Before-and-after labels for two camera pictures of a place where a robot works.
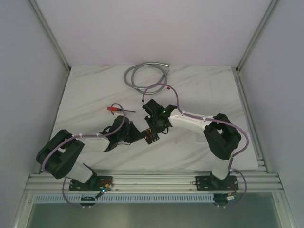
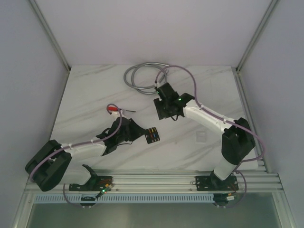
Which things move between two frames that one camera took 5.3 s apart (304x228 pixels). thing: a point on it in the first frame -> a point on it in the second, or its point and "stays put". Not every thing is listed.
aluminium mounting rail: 157,180 stays put
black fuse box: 150,137 stays put
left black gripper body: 147,136 stays put
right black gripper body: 153,124 -> 162,109
